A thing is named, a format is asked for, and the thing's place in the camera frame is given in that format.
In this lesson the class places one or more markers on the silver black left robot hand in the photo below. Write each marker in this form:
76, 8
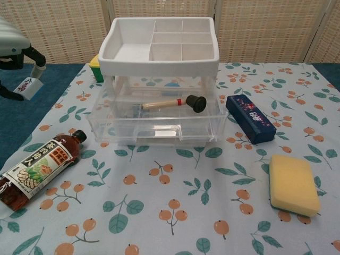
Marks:
12, 42

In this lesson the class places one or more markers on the small white card pack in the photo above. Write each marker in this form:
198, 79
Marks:
30, 89

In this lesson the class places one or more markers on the clear plastic drawer with tile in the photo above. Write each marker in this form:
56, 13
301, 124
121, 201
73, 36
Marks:
196, 127

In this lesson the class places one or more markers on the teal table cover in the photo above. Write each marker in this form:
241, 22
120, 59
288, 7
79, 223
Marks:
21, 119

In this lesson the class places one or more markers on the green container with yellow lid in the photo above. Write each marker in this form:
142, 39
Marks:
96, 70

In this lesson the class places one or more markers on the brown tea bottle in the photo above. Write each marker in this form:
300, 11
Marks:
40, 170

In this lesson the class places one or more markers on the small wooden plunger black cup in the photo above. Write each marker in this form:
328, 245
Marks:
196, 103

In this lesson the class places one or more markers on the floral fruit print tablecloth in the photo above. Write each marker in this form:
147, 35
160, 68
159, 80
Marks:
170, 191

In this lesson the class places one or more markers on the dark blue floral box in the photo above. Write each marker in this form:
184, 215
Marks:
251, 119

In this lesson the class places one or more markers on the bamboo folding screen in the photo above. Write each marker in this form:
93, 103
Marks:
265, 32

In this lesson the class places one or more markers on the yellow sponge with green base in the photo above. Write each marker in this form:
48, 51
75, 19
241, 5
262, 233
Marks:
293, 183

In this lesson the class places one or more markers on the white plastic drawer organizer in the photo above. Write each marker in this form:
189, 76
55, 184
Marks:
186, 63

